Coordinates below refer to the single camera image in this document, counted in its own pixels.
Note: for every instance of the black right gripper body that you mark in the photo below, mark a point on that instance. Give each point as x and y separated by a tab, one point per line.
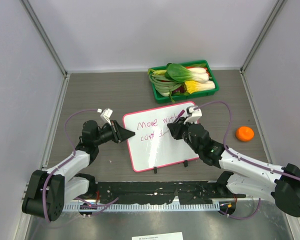
185	134

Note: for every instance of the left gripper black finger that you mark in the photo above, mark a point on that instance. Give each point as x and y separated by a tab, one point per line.
120	125
125	134

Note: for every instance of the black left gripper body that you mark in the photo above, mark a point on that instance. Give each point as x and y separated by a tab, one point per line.
115	134

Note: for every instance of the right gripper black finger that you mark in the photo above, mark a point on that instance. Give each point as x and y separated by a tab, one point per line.
176	130
181	121

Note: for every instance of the magenta capped whiteboard marker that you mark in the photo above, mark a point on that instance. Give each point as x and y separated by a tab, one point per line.
176	119

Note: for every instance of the pink framed whiteboard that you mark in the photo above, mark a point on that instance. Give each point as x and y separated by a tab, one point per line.
152	146

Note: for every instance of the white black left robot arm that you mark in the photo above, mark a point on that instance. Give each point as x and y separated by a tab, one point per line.
50	190

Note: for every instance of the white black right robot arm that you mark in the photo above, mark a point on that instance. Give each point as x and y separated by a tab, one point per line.
243	175

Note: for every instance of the green plastic tray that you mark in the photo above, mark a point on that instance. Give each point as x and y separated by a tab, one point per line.
183	94

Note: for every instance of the yellow leaf cabbage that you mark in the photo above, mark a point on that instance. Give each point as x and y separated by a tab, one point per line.
195	86

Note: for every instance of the green long beans bundle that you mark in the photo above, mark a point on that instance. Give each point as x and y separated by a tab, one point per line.
163	83

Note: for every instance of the green bok choy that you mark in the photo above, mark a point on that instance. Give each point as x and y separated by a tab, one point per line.
180	74

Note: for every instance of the red chili pepper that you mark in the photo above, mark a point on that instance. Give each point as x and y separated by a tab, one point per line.
198	70

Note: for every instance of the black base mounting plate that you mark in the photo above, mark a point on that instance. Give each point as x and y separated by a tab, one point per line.
161	192

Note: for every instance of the orange ball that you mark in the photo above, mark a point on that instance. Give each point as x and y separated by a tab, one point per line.
244	134

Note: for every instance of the white paper label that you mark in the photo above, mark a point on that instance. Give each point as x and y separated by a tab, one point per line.
163	236

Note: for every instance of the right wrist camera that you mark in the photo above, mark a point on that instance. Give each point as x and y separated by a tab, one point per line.
194	113

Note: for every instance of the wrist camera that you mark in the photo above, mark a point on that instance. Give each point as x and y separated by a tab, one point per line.
194	113
105	114

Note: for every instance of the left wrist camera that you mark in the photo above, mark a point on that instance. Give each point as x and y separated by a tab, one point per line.
105	114

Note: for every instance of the grey slotted cable duct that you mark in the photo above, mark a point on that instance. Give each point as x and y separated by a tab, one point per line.
175	206

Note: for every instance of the left aluminium frame post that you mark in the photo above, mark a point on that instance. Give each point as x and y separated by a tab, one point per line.
43	35

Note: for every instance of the aluminium frame post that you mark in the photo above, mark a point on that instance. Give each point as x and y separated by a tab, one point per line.
43	35
274	13

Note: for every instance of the right aluminium frame post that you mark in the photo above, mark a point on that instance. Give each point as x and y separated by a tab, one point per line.
274	13

